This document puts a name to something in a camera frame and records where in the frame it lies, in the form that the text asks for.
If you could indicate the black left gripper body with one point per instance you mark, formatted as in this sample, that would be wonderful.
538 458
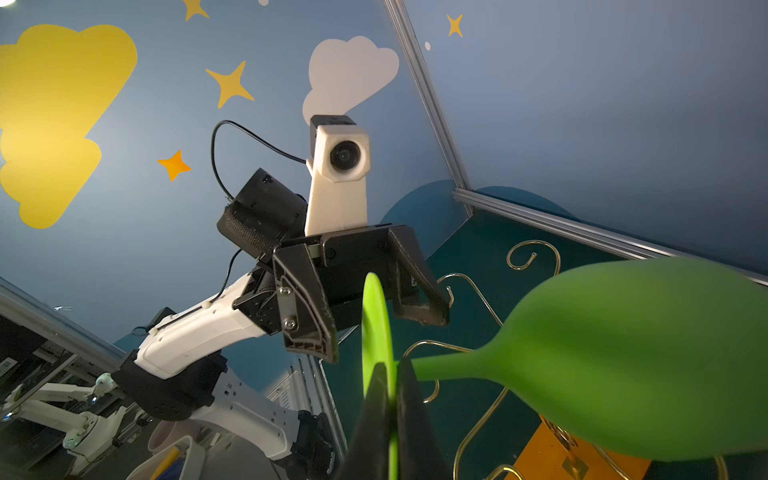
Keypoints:
342 260

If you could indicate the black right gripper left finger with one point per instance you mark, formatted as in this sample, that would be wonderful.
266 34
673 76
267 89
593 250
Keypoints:
368 455

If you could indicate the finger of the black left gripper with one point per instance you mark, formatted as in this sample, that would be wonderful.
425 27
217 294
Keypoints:
417 295
308 326

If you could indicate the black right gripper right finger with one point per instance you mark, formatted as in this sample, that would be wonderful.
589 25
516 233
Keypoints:
419 457

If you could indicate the green wine glass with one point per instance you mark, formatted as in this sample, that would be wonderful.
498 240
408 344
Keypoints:
663 359

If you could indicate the white robot arm outside cell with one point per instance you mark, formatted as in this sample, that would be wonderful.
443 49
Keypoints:
88 437

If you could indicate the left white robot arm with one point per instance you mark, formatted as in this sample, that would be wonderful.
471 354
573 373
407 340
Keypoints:
179 371

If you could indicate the orange wooden rack base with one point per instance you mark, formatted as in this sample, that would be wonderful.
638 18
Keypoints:
546 457

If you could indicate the white bin with yellow tool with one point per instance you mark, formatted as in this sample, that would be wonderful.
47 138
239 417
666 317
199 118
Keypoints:
176 454

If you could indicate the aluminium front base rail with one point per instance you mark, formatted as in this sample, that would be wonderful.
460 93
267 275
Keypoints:
299 382

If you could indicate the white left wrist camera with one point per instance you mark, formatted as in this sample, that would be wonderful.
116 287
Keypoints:
341 160

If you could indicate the gold wire glass rack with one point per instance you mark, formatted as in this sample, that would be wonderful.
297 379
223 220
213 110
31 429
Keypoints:
494 361

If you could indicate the left aluminium corner post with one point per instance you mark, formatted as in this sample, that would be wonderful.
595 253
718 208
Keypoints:
411 48

